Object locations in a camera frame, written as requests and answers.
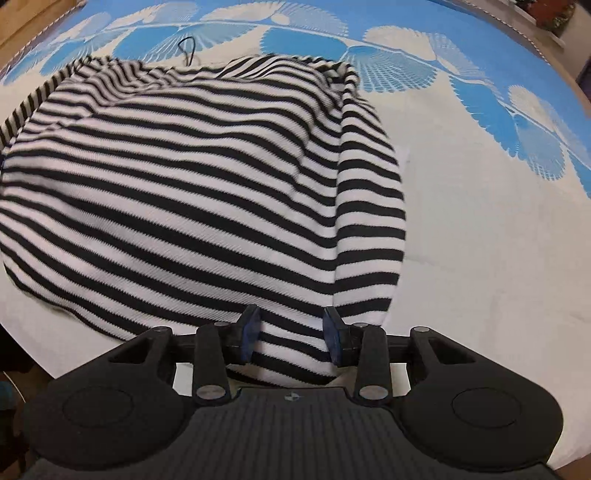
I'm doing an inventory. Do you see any black hair tie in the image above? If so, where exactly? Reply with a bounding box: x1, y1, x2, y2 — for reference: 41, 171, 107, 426
178, 36, 197, 66

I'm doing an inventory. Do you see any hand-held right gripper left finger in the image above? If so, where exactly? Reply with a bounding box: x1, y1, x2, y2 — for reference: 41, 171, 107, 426
99, 305, 262, 408

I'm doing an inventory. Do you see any blue and white patterned blanket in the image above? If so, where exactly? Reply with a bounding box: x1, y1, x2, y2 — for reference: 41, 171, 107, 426
0, 0, 591, 480

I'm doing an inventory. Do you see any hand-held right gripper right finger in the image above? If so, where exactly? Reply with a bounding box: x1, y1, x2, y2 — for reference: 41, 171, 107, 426
323, 306, 472, 408

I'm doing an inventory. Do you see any black and white striped sweater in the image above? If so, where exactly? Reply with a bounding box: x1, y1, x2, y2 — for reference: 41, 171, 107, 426
0, 53, 411, 387

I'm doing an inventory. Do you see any red patterned cushion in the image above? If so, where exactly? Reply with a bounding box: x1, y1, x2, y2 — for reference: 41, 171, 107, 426
519, 0, 580, 34

